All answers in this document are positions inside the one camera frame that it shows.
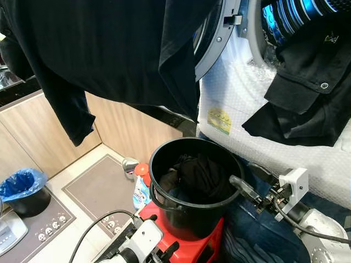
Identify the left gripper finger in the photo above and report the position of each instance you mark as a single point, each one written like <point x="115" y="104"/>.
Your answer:
<point x="171" y="249"/>

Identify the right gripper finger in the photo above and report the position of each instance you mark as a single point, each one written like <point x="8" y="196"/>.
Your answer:
<point x="244" y="187"/>
<point x="263" y="172"/>

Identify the black snap-button garment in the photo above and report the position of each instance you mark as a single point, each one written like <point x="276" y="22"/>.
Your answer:
<point x="307" y="93"/>

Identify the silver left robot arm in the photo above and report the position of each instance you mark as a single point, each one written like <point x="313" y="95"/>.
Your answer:
<point x="118" y="257"/>

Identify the black crumpled clothes pile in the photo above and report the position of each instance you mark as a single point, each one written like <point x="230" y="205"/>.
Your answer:
<point x="200" y="175"/>

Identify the white bubble-wrapped washing machine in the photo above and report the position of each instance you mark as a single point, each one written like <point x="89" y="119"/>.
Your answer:
<point x="230" y="104"/>

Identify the red plastic stool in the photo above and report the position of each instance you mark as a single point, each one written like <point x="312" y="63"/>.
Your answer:
<point x="192" y="249"/>

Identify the black plastic bucket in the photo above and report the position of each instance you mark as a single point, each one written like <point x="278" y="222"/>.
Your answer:
<point x="192" y="219"/>

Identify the yellow washer sticker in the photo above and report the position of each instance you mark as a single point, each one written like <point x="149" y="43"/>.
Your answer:
<point x="219" y="120"/>

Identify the grey printed floor mat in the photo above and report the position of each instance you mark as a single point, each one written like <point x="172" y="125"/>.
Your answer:
<point x="98" y="192"/>
<point x="44" y="230"/>

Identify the silver metal cup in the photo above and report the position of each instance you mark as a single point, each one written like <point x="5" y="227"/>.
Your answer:
<point x="129" y="164"/>

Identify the grey round washer door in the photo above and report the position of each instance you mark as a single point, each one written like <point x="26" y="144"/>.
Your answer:
<point x="214" y="49"/>

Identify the black trash bin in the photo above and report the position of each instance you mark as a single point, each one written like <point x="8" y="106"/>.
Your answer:
<point x="30" y="206"/>

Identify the white bathroom scale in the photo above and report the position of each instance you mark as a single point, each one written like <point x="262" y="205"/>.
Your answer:
<point x="10" y="233"/>

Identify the blue plastic bin liner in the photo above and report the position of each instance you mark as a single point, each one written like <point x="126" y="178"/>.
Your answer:
<point x="19" y="183"/>

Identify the blue-lit steel washer drum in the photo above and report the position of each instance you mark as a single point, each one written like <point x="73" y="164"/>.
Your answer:
<point x="296" y="16"/>

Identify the light wood kitchen cabinet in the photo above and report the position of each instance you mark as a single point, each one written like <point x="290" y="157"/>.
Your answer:
<point x="33" y="137"/>

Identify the black long sleeve garment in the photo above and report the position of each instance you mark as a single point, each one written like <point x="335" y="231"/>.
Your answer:
<point x="109" y="55"/>

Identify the steel kitchen sink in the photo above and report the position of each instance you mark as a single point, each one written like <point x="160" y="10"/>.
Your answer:
<point x="5" y="76"/>

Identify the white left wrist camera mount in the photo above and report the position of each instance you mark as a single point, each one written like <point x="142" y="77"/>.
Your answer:
<point x="149" y="238"/>

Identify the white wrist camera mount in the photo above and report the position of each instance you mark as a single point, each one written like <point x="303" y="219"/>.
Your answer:
<point x="293" y="183"/>
<point x="149" y="238"/>

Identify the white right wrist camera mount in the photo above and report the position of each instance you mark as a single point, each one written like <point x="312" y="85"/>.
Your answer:
<point x="293" y="183"/>

